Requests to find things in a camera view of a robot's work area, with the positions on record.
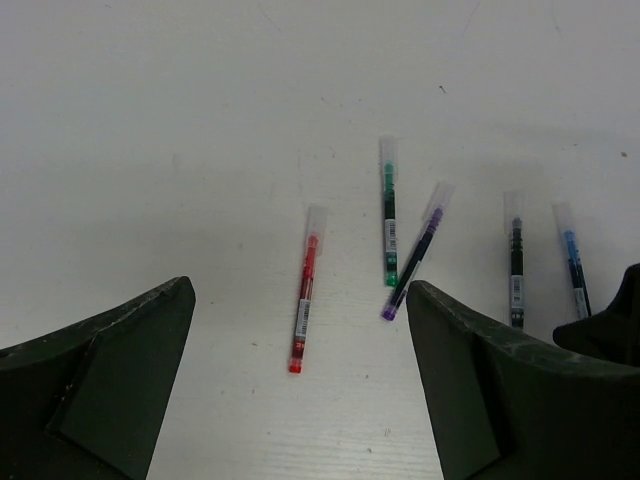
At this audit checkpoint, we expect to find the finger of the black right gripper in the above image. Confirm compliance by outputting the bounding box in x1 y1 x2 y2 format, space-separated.
553 264 639 367

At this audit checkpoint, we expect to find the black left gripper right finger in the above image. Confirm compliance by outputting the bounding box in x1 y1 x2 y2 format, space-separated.
406 281 639 479

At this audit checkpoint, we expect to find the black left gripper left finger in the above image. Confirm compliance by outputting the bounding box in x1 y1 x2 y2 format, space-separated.
1 276 196 479

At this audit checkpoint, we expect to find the blue gel pen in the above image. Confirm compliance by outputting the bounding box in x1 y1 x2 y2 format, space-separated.
552 202 592 320

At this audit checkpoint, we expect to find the black gel pen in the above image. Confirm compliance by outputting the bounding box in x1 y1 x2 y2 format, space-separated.
504 190 525 330

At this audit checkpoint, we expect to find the purple gel pen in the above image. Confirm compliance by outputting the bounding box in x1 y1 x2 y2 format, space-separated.
381 181 454 321

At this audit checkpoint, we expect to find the red gel pen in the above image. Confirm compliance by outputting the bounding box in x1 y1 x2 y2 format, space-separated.
289 205 327 374

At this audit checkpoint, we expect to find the green gel pen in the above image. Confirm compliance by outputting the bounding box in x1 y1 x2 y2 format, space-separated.
379 135 398 287

